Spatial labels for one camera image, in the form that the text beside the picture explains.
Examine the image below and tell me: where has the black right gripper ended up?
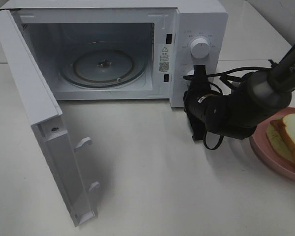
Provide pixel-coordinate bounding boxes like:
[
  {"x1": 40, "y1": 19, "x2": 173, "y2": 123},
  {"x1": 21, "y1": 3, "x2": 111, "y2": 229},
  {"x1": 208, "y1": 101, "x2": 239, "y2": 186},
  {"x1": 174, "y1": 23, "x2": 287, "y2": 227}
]
[{"x1": 183, "y1": 65, "x2": 226, "y2": 142}]

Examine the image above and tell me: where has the pink round plate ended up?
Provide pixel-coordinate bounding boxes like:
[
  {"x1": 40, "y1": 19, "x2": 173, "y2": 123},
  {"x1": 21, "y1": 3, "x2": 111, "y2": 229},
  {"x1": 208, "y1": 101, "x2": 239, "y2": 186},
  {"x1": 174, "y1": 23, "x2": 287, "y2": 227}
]
[{"x1": 249, "y1": 107, "x2": 295, "y2": 181}]

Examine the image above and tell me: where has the white bread sandwich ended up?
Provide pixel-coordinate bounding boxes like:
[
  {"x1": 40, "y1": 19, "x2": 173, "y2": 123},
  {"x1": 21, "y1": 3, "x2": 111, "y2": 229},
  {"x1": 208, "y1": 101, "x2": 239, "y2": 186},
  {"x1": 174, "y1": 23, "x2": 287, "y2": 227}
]
[{"x1": 266, "y1": 114, "x2": 295, "y2": 166}]

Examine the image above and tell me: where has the white microwave door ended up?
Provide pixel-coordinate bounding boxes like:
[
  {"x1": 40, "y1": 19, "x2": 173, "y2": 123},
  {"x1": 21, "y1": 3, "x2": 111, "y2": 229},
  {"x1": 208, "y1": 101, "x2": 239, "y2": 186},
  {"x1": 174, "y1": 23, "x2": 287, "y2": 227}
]
[{"x1": 0, "y1": 10, "x2": 100, "y2": 226}]

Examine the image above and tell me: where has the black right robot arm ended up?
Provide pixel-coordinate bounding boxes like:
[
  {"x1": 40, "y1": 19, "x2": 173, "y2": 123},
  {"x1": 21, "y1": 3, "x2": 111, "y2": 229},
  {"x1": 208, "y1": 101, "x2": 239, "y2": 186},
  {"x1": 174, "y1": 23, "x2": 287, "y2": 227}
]
[{"x1": 183, "y1": 44, "x2": 295, "y2": 144}]

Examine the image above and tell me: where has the lower white timer knob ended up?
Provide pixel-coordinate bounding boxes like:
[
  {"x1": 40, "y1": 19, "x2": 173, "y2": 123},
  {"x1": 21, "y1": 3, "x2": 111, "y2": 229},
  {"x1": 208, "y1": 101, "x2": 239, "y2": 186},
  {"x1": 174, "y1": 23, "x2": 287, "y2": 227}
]
[{"x1": 183, "y1": 70, "x2": 194, "y2": 86}]

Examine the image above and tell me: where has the upper white power knob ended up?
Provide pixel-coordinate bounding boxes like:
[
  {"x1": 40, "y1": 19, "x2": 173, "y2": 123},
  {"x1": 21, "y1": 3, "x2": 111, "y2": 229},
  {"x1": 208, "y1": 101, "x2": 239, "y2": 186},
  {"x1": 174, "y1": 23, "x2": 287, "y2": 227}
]
[{"x1": 190, "y1": 37, "x2": 210, "y2": 59}]

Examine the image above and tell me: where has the white microwave oven body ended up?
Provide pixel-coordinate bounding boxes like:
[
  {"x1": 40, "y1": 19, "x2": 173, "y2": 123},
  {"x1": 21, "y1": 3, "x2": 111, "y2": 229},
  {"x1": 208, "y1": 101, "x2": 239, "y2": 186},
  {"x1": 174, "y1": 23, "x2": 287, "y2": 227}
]
[{"x1": 0, "y1": 0, "x2": 228, "y2": 107}]

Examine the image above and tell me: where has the glass microwave turntable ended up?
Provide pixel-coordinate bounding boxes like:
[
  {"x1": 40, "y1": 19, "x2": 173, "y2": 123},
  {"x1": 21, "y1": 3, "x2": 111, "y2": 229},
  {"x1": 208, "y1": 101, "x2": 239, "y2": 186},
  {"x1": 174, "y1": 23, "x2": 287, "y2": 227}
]
[{"x1": 59, "y1": 41, "x2": 151, "y2": 89}]

